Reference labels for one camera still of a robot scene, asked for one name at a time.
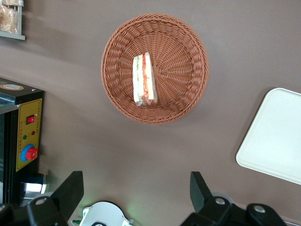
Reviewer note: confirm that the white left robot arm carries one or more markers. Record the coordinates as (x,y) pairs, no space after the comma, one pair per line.
(103,213)

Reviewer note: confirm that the black food warmer machine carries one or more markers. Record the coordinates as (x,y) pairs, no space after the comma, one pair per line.
(14,141)

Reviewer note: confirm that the red emergency stop button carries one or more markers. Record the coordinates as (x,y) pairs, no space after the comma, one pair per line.
(30,153)

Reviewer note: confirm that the triangle sandwich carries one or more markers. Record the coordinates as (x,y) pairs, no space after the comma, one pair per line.
(144,80)

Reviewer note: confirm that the brown round wicker basket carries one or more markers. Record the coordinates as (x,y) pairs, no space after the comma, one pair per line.
(178,70)

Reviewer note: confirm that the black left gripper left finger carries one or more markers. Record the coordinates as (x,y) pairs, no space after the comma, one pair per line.
(68,193)

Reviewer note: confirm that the red rocker power switch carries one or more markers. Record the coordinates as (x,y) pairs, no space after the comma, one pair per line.
(30,119)

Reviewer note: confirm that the cream plastic serving tray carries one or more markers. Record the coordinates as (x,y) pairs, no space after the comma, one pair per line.
(275,136)

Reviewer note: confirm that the grey bread tray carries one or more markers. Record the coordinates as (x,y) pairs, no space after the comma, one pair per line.
(20,23)

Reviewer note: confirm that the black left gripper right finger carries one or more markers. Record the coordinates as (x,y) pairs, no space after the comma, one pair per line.
(200,193)

